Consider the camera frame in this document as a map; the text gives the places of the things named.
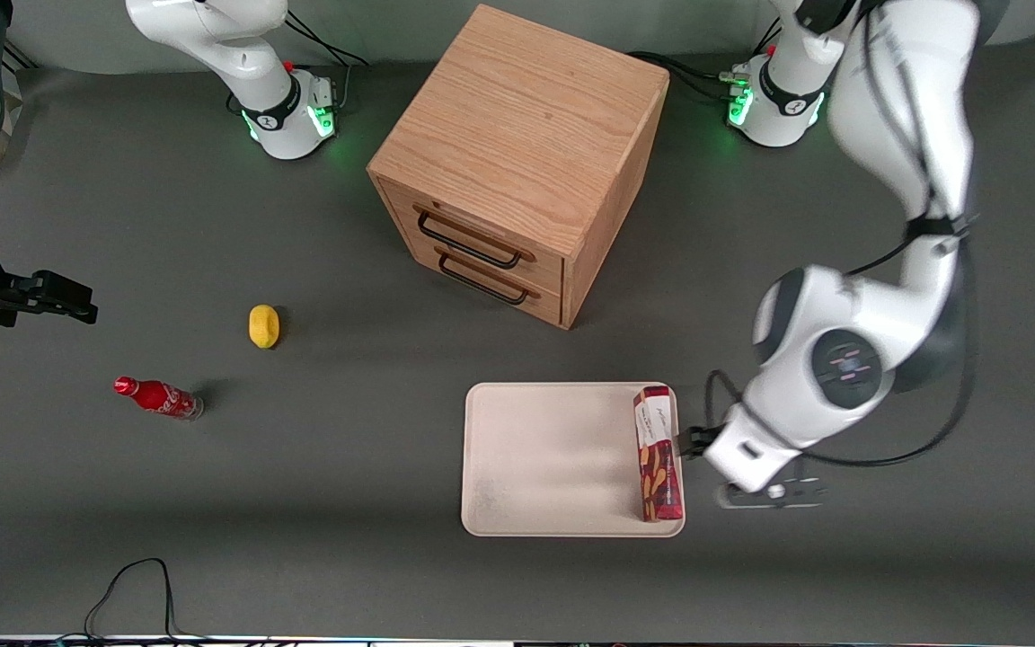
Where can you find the red cola bottle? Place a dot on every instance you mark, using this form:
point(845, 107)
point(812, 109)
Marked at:
point(158, 397)

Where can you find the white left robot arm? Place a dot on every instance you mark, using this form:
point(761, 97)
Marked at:
point(841, 305)

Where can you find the red cookie box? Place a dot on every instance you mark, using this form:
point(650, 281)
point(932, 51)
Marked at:
point(658, 458)

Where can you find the wooden drawer cabinet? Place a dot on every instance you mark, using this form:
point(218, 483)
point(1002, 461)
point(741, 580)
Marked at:
point(517, 126)

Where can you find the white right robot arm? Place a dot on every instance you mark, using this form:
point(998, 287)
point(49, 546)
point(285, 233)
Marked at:
point(239, 54)

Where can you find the yellow lemon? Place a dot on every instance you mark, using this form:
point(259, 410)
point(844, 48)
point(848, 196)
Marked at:
point(264, 326)

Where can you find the white plastic tray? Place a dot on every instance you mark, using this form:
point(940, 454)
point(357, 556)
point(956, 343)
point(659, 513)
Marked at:
point(553, 458)

